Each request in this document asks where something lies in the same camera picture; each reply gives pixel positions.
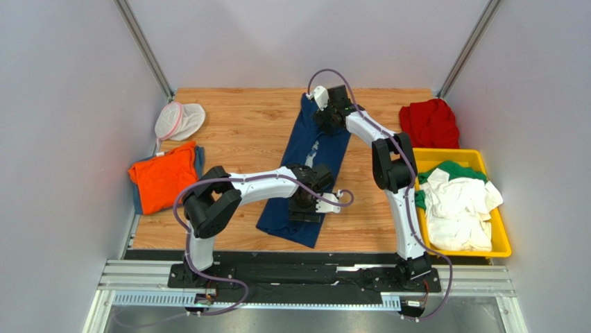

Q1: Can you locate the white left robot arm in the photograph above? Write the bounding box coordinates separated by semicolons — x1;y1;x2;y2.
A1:
178;164;341;272

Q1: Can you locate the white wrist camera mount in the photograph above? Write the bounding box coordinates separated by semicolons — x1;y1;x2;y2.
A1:
315;190;343;214
305;85;329;110

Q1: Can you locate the white mesh laundry bag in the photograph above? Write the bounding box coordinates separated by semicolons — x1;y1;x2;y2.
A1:
155;101;206;141

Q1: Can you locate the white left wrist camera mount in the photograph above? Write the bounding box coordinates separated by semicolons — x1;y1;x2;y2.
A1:
315;190;343;214

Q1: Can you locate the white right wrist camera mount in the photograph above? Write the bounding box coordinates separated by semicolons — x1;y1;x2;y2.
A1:
305;85;329;110

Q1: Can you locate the red crumpled t shirt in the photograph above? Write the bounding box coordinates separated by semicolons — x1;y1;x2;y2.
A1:
399;99;460;149

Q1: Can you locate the left aluminium corner post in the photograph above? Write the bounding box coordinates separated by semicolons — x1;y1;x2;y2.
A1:
114;0;175;102

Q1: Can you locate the navy blue t shirt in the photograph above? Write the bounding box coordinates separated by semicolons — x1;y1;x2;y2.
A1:
256;94;350;248

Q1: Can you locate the right aluminium corner post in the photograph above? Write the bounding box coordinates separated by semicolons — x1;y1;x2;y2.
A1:
436;0;504;99

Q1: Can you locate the aluminium frame rail front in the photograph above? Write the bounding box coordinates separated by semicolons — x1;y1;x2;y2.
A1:
83;251;527;332

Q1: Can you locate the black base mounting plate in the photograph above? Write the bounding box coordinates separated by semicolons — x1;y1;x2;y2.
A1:
124;249;490;306

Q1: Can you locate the aluminium corner post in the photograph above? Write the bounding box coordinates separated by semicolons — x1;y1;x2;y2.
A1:
436;0;504;99
114;0;175;102

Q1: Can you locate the orange folded t shirt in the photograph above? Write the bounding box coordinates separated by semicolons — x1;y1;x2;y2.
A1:
128;141;200;216

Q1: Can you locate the white t shirt in bin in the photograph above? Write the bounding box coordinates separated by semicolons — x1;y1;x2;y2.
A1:
420;168;504;252

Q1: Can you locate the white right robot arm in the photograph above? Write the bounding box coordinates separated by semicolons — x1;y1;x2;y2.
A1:
306;85;431;288

